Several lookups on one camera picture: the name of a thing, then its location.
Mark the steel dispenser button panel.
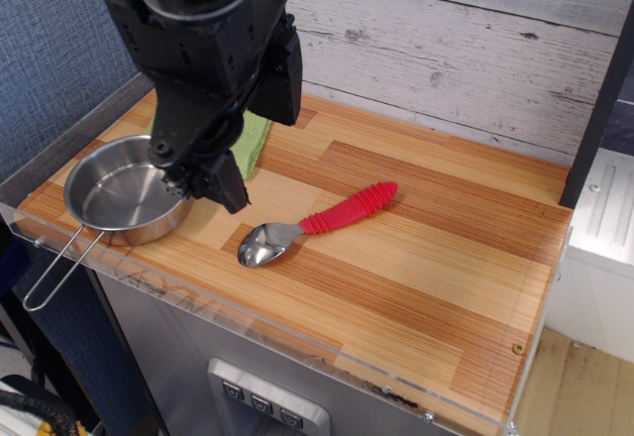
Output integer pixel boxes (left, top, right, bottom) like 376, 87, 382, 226
207, 358, 331, 435

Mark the green folded cloth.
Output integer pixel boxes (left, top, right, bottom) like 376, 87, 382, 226
143, 108, 273, 180

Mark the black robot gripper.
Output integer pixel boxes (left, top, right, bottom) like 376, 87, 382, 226
104, 0, 302, 214

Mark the black braided cable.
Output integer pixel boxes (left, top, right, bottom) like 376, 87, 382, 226
0, 388, 80, 436

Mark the red handled metal spoon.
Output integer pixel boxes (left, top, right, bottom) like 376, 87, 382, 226
238, 181, 398, 268

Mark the white ribbed appliance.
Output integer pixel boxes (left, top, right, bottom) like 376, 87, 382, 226
546, 149, 633, 362

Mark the stainless steel pan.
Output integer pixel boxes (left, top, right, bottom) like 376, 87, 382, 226
22, 135, 193, 313

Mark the clear acrylic table guard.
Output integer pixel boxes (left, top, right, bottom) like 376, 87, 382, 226
0, 200, 576, 436

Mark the black right vertical post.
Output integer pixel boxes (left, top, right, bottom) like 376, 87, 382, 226
558, 0, 634, 208

